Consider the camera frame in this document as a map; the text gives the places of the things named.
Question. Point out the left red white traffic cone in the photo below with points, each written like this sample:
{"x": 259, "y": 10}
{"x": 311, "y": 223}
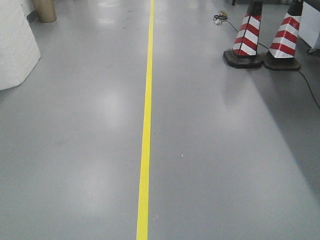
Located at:
{"x": 243, "y": 54}

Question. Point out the red white traffic cone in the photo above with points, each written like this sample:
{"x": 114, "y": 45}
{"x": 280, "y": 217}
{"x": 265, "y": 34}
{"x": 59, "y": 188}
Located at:
{"x": 243, "y": 54}
{"x": 281, "y": 53}

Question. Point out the right red white traffic cone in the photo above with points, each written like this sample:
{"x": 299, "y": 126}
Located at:
{"x": 281, "y": 53}

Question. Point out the brown cylindrical bin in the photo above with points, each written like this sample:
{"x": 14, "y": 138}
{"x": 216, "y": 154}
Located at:
{"x": 45, "y": 10}

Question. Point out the white cabinet corner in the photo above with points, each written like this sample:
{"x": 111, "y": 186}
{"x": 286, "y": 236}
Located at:
{"x": 310, "y": 23}

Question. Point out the white power adapter with cable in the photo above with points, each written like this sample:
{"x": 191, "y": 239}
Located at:
{"x": 222, "y": 17}

